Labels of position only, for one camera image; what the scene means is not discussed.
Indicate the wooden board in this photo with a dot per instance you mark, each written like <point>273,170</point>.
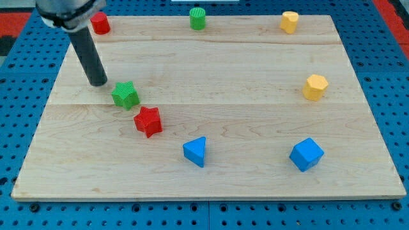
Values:
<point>238,82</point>

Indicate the green cylinder block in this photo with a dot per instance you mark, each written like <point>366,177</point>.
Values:
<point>197,17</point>

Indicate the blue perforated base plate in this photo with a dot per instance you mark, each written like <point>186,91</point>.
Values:
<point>31,67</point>

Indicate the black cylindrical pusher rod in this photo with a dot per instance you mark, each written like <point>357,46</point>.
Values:
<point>85,50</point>

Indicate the red cylinder block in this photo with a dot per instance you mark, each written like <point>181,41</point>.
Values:
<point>100,23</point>

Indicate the red star block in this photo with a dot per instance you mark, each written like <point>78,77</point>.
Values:
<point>148,121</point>

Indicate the green star block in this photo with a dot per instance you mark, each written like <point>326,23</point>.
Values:
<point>124,95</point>

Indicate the yellow hexagon block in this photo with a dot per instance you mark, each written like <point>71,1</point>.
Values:
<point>314,87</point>

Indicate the blue cube block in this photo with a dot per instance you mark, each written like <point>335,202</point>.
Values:
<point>306,154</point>

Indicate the blue triangle block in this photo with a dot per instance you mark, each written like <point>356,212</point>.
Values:
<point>195,151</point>

